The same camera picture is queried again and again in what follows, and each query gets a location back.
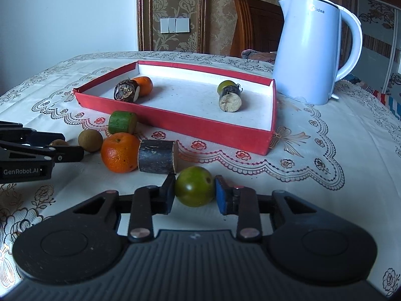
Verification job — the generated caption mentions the brown longan fruit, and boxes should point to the brown longan fruit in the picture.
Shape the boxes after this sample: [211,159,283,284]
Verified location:
[78,129,103,153]
[50,139,69,147]

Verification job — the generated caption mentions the green round plum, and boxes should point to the green round plum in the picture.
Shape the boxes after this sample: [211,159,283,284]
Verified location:
[175,167,215,207]
[217,80,238,94]

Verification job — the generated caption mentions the orange tangerine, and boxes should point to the orange tangerine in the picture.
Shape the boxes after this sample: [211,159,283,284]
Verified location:
[101,132,140,173]
[133,76,153,97]

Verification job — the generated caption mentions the green cucumber piece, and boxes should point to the green cucumber piece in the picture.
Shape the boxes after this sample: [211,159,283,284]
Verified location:
[108,111,137,134]

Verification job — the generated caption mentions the red shallow cardboard box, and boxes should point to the red shallow cardboard box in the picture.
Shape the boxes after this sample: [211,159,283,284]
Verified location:
[73,60,276,156]

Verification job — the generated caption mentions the brown patterned pillow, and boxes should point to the brown patterned pillow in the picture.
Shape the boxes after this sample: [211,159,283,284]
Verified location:
[241,49,277,63]

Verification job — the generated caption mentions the white electric kettle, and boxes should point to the white electric kettle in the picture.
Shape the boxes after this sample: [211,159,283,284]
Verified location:
[272,0,363,105]

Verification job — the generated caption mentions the brown wooden headboard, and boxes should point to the brown wooden headboard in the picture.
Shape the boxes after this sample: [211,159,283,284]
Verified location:
[230,0,284,57]

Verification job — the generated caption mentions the striped colourful blanket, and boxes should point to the striped colourful blanket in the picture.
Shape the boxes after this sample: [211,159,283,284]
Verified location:
[347,74,401,117]

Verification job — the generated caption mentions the patterned wardrobe doors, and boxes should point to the patterned wardrobe doors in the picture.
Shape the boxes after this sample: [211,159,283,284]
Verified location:
[353,0,400,101]

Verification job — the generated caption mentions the white wall switch panel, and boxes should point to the white wall switch panel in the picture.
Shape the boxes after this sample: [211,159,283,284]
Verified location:
[160,18,190,33]

